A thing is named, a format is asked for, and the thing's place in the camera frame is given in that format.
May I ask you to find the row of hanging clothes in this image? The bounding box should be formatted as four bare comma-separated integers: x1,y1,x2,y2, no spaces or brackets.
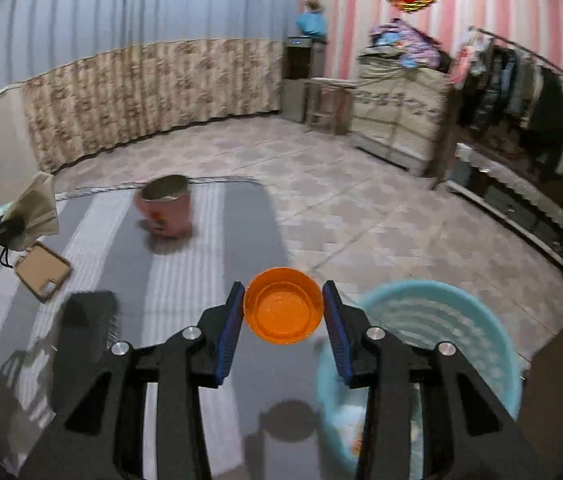
456,42,563,181

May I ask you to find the metal clothes rack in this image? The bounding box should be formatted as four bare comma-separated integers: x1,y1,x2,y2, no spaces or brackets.
466,27,563,92

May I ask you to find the beige face mask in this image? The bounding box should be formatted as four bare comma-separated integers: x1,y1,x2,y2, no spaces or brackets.
2,171,60,252

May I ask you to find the orange plastic bowl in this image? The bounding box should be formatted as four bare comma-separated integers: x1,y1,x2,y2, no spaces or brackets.
243,267,325,346

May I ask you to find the cloth covered cabinet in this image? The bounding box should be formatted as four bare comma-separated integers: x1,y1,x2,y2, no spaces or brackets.
351,55,455,176

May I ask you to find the pink hanging garment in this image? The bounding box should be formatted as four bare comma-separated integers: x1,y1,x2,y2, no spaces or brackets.
449,30,479,86

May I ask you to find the blue curtain with floral hem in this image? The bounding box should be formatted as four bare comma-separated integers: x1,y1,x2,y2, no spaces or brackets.
0,0,303,175

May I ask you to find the pink cup with metal lining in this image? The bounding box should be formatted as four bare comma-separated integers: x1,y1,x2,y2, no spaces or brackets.
133,175,196,240

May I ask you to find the water dispenser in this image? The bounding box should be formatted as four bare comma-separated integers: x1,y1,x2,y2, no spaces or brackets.
281,37,327,123

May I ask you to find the wooden stool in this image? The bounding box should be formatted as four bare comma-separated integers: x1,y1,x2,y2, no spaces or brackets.
304,77,357,136

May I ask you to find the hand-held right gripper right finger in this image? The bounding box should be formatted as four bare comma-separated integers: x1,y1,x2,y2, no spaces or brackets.
321,281,545,480

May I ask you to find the grey striped table cloth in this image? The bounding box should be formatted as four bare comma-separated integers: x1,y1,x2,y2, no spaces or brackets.
0,180,362,480

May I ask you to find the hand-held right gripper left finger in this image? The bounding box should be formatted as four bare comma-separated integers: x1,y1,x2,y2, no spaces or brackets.
19,281,246,480

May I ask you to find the low cabinet with lace cloth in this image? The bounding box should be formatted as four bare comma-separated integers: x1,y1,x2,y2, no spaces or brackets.
444,142,563,271

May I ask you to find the light blue plastic basket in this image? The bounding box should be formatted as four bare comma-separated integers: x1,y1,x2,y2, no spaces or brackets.
314,280,525,476

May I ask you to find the pile of clothes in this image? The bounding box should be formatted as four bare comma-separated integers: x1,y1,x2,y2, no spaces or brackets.
366,19,455,73

